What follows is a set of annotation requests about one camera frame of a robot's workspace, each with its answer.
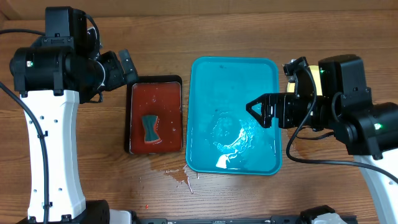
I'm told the yellow-green plate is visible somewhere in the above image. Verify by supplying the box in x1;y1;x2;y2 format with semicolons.
286;65;323;96

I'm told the dark green sponge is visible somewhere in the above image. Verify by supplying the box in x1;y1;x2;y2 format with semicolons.
142;114;161;144

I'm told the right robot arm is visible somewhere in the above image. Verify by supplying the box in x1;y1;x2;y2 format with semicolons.
246;54;397;223

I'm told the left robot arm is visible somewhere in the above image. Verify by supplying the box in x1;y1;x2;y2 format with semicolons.
10;7;138;223

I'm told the black tray with red water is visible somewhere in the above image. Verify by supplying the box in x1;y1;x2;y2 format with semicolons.
124;75;183;154

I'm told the teal plastic tray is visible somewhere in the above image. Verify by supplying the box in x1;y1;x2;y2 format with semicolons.
185;57;282;175

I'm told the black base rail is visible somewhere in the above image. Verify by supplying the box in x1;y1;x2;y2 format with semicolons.
102;213;358;224

